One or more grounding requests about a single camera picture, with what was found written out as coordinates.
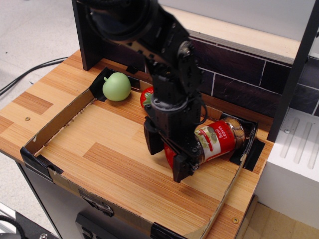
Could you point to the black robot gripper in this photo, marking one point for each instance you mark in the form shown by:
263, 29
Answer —
168, 124

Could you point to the red-capped basil spice bottle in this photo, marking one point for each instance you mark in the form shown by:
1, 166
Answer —
216, 139

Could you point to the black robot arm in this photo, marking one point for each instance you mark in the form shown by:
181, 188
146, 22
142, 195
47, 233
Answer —
145, 27

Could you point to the cardboard fence with black tape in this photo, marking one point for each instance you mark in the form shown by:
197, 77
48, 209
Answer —
97, 149

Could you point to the red toy tomato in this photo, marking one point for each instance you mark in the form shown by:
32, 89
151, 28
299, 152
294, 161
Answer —
146, 96

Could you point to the green toy apple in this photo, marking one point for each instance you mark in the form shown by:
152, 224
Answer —
117, 87

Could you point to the white side cabinet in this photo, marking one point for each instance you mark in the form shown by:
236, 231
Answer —
290, 181

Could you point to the black device with braided cable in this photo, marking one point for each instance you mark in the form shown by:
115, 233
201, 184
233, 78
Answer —
24, 229

